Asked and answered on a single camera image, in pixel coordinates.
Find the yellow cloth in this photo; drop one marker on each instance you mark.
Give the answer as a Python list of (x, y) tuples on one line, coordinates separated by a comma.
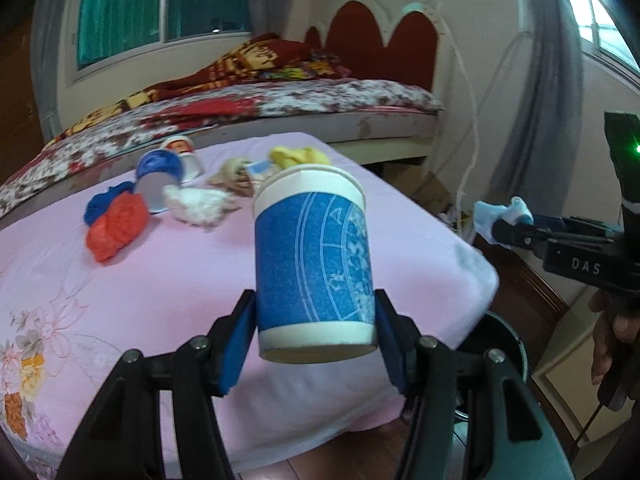
[(295, 156)]

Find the white tissue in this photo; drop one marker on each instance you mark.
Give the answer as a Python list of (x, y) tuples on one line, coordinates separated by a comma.
[(197, 207)]

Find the bed with floral sheet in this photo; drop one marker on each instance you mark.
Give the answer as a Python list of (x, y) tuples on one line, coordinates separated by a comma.
[(350, 95)]

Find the brown wooden door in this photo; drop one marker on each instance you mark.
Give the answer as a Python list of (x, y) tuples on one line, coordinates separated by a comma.
[(17, 100)]

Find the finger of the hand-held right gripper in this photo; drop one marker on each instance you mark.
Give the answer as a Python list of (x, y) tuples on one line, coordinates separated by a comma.
[(512, 234), (575, 227)]

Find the cardboard box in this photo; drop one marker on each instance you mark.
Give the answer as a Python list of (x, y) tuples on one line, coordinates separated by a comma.
[(425, 187)]

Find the red cloth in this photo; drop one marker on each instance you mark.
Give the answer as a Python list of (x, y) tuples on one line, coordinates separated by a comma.
[(115, 230)]

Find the person's right hand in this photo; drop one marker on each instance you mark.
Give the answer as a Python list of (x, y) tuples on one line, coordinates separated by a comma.
[(606, 332)]

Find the light blue plastic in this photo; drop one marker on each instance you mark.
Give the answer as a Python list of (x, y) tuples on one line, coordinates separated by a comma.
[(500, 212)]

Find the beige wrapper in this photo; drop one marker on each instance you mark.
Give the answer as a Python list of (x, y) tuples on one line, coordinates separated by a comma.
[(235, 175)]

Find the red and white paper cup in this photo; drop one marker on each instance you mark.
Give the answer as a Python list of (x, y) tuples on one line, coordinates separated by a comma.
[(187, 160)]

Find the red and white headboard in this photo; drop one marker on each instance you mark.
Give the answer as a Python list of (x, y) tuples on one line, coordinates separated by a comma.
[(395, 45)]

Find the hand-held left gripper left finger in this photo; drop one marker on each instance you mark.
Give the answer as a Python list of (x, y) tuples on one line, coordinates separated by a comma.
[(240, 340)]

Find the red patterned blanket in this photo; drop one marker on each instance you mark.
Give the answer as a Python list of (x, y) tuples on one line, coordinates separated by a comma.
[(235, 65)]

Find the large window with white frame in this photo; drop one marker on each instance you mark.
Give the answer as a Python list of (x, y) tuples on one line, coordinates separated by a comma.
[(200, 5)]

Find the small window with white frame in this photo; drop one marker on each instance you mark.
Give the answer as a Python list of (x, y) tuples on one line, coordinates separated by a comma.
[(607, 35)]

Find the pink floral tablecloth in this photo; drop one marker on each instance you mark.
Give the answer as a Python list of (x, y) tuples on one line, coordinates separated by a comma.
[(175, 285)]

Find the blue crumpled cloth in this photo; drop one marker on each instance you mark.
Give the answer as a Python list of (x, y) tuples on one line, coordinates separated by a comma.
[(102, 202)]

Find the blue patterned paper cup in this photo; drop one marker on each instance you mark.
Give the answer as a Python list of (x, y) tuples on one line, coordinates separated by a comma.
[(310, 260), (157, 167)]

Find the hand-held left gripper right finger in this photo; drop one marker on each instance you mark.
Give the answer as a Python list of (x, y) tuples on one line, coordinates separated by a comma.
[(392, 355)]

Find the colourful patterned cloth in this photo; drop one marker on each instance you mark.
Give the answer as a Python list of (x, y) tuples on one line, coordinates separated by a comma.
[(300, 67)]

